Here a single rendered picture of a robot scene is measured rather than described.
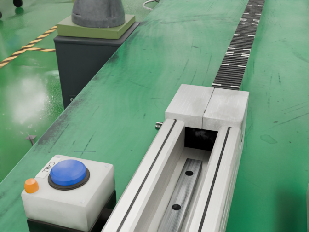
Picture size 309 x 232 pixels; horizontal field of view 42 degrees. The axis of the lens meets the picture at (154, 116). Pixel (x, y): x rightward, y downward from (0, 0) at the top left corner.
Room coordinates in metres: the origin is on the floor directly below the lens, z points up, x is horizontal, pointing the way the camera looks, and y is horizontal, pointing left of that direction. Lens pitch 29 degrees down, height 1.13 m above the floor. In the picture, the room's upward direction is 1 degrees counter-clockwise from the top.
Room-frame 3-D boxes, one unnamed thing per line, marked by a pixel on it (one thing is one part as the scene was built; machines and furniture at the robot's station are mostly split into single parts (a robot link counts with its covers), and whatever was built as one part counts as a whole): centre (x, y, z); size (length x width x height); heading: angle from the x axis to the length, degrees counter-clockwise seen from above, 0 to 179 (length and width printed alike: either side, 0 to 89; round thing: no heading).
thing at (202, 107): (0.49, -0.06, 0.83); 0.12 x 0.09 x 0.10; 72
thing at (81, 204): (0.36, 0.09, 0.81); 0.10 x 0.08 x 0.06; 72
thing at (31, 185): (0.35, 0.14, 0.85); 0.01 x 0.01 x 0.01
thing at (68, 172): (0.37, 0.10, 0.84); 0.04 x 0.04 x 0.02
